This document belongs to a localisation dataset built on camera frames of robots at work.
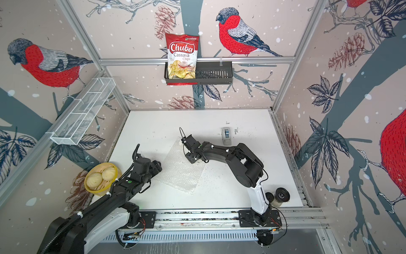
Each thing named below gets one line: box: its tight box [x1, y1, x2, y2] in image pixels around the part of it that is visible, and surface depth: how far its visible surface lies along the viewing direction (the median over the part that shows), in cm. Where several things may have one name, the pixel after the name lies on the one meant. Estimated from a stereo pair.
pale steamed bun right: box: [102, 166, 116, 181], surface depth 85 cm
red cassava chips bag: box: [165, 32, 200, 86], surface depth 86 cm
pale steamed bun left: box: [86, 172, 103, 189], surface depth 83 cm
